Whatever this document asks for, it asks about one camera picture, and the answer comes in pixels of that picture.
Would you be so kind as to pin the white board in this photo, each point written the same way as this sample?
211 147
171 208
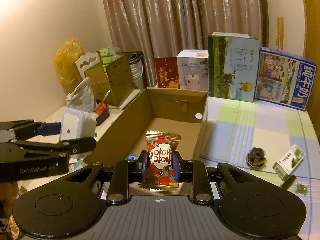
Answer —
132 97

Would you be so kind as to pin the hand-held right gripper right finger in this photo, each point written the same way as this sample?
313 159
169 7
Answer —
175 166

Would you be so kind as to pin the shiny beige curtain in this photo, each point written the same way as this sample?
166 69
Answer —
175 17

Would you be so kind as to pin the white appliance box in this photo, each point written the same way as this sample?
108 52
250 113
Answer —
192 70

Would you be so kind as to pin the yellow-brown curtain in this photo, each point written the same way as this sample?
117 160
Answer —
311 17

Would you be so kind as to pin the small green medicine box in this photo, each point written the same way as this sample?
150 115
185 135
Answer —
288 163

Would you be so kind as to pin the blue milk carton case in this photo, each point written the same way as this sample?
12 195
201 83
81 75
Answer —
285 80

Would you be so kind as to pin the yellow plastic bag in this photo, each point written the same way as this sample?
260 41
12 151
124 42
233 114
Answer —
67 62

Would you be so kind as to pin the small green candy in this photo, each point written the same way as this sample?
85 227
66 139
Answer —
301 189

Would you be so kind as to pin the dark hair scrunchie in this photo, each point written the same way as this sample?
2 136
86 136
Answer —
256 156

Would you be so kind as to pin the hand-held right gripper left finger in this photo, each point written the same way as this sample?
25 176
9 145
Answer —
144 166

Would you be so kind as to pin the stack of green tissue packs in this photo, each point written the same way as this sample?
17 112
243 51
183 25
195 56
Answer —
110 55

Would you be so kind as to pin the checked tablecloth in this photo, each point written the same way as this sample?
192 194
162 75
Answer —
250 130

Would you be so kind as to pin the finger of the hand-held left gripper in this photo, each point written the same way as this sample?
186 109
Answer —
48 128
80 145

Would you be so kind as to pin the low brown cardboard box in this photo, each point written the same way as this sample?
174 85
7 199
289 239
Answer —
97 85

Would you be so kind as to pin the metal bucket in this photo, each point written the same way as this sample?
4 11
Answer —
136 75

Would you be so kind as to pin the small orange item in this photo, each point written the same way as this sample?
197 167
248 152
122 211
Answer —
100 108

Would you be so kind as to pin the white cutout cardboard panel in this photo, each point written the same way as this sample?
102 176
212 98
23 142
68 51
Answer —
87 61

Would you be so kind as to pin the red candy packet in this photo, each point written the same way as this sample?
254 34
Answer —
161 152

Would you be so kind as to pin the dark red gift box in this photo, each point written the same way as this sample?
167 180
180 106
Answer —
166 73

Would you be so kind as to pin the tall brown cardboard box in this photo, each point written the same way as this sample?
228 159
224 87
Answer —
121 82

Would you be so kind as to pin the green milk carton case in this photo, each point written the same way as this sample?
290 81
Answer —
232 67

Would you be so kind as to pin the white square night light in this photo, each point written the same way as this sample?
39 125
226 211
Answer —
75 120

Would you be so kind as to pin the metal spoon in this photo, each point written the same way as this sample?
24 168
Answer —
106 97

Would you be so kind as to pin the dark red hexagonal box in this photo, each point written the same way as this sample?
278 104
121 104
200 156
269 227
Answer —
103 118

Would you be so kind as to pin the silver foil bag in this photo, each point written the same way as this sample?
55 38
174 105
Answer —
82 97

